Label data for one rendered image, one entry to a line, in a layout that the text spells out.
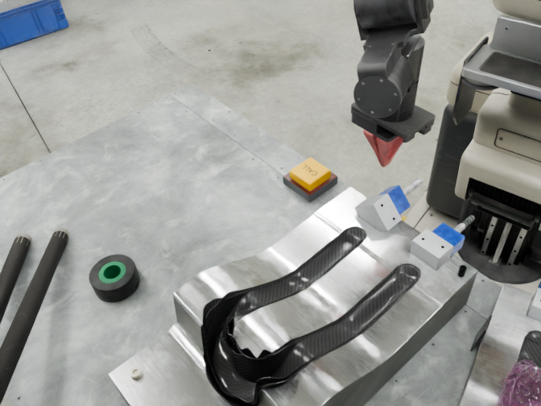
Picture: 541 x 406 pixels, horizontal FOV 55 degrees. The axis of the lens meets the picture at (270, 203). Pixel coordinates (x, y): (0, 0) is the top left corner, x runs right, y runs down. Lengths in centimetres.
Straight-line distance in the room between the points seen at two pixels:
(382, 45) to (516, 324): 45
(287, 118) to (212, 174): 152
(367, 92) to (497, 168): 59
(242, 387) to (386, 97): 42
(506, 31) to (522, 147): 26
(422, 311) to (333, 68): 231
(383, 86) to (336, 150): 180
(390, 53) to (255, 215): 50
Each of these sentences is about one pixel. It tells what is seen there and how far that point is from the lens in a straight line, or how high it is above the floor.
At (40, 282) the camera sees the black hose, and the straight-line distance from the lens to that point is 95.
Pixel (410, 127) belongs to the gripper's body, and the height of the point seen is 110.
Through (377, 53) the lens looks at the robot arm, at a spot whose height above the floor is 122.
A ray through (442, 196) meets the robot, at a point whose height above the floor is 37.
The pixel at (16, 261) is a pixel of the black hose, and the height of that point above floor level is 84.
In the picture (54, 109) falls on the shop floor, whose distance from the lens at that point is 304.
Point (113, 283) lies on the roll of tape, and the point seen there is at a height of 84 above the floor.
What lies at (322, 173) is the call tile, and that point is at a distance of 104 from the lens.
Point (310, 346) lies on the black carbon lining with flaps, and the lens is 71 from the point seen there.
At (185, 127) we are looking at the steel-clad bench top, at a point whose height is 80.
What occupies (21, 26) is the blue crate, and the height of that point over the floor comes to 10.
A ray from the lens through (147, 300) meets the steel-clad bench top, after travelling 93.
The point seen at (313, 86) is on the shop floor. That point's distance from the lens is 283.
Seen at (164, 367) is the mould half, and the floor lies 86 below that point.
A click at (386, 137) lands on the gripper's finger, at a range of 74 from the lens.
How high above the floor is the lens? 154
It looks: 45 degrees down
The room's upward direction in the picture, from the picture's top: 5 degrees counter-clockwise
